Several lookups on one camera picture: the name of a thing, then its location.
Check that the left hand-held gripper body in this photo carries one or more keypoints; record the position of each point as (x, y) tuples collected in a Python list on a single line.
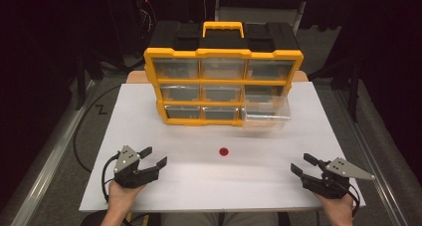
[(127, 176)]

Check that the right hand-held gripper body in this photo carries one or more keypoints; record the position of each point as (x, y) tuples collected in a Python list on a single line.
[(331, 182)]

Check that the clear plastic drawer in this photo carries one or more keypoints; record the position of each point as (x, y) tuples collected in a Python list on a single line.
[(267, 114)]

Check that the small red disc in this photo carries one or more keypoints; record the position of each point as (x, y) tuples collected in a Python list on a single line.
[(224, 151)]

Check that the person's left hand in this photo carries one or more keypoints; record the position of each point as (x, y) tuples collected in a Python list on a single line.
[(122, 196)]

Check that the person's right hand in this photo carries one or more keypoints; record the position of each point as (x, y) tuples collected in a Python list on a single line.
[(336, 207)]

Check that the grid of closed clear drawers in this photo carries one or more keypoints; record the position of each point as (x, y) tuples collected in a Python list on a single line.
[(185, 93)]

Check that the black metal stand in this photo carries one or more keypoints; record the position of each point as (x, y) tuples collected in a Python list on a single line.
[(80, 83), (354, 86)]

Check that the yellow black organizer cabinet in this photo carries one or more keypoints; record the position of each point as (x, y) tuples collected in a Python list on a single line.
[(225, 53)]

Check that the grey box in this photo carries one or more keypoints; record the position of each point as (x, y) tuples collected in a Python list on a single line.
[(258, 15)]

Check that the metal floor rail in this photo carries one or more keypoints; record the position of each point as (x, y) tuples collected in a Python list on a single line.
[(46, 166), (371, 159)]

